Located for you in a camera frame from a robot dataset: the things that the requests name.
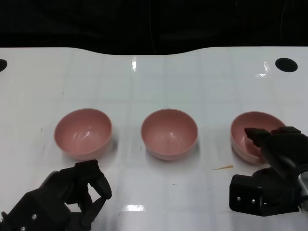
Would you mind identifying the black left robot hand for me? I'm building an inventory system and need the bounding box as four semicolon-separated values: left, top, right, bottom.
0;159;113;231

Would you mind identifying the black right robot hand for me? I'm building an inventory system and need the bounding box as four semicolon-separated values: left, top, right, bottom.
228;125;308;217

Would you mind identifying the pink plastic bowl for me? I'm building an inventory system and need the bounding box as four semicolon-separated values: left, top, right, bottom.
53;108;113;161
140;108;199;161
230;111;288;165

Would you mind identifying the black backdrop cloth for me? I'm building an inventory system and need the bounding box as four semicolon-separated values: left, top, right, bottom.
0;0;308;56

